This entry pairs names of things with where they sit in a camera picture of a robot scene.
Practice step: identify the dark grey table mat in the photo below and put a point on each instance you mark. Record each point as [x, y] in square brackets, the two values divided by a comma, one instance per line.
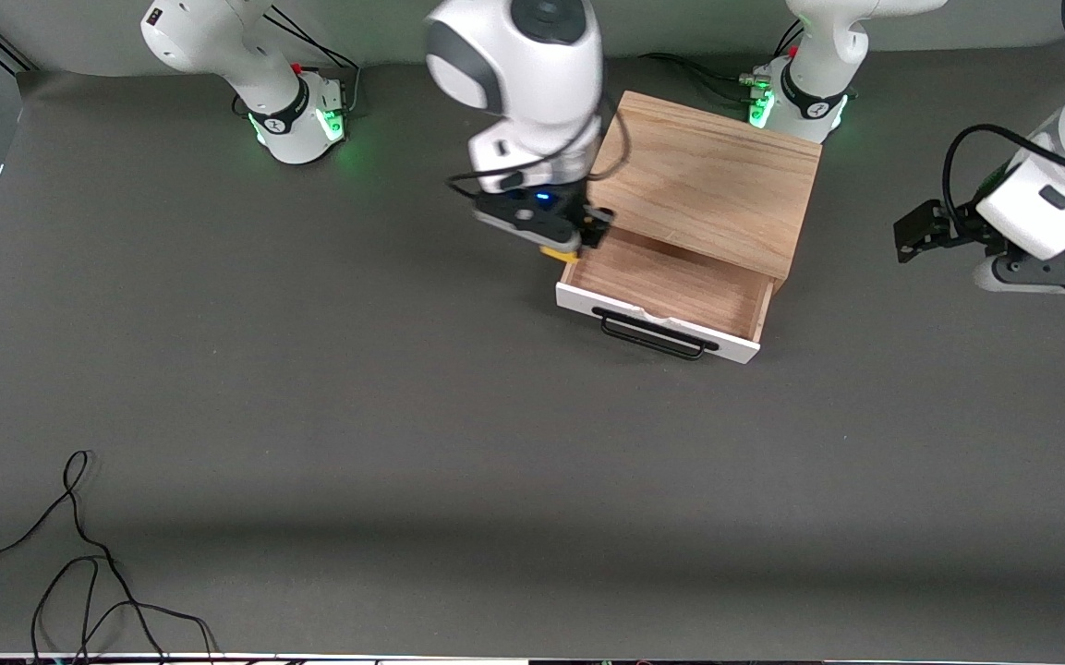
[495, 462]

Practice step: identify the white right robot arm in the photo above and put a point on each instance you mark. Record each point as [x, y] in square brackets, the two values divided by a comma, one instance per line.
[532, 65]

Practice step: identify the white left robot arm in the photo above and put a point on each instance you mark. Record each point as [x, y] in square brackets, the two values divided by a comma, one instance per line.
[818, 83]

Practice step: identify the yellow cube block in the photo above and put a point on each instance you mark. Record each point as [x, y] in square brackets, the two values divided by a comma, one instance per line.
[562, 255]

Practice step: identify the wooden drawer cabinet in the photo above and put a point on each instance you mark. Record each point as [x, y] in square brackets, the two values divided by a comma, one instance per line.
[707, 175]

